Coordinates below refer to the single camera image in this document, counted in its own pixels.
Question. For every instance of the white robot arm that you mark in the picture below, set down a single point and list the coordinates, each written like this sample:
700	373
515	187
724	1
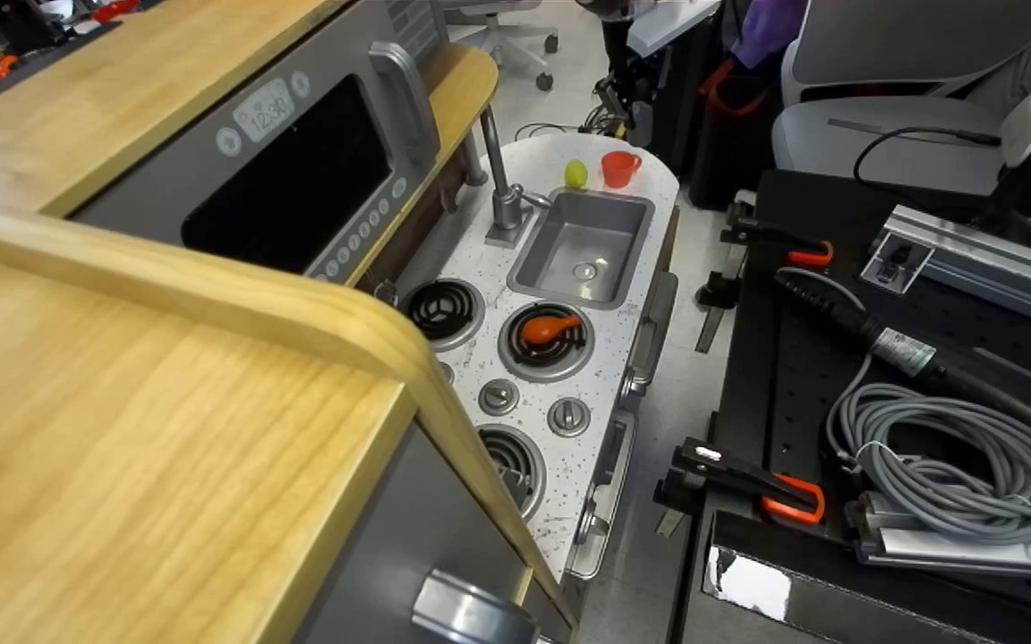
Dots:
895	144

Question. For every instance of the orange object in bowl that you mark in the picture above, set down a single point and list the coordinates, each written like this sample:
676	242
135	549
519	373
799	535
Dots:
515	353

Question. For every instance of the red toy cup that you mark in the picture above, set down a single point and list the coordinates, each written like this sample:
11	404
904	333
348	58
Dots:
622	168

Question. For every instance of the black toy stove burner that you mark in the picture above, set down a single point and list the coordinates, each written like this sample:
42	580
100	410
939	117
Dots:
515	470
444	311

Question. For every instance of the silver stove knob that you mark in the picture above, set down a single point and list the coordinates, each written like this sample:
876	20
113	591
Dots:
497	394
570	415

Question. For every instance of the silver toy sink basin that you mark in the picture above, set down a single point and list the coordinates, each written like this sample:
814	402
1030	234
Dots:
581	252

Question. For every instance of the silver toy faucet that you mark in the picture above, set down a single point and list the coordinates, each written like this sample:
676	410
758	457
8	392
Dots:
503	202

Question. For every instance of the yellow toy lemon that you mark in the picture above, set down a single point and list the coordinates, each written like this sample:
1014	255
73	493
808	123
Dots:
577	175

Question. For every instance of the small black clamp piece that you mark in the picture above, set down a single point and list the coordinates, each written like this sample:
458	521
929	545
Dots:
718	299

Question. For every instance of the grey toy microwave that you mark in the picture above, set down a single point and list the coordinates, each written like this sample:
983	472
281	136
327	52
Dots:
286	181

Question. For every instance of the shiny metal plate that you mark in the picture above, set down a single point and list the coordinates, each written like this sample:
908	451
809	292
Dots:
754	584

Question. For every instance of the purple cloth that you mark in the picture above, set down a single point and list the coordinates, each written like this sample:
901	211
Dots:
768	30

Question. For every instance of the wooden toy kitchen unit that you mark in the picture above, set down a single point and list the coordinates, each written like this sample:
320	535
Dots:
124	451

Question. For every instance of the silver flat bar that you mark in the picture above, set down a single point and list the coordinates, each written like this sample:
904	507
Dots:
969	541

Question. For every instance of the aluminium extrusion rail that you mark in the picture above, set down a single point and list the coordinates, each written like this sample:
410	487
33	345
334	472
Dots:
994	264

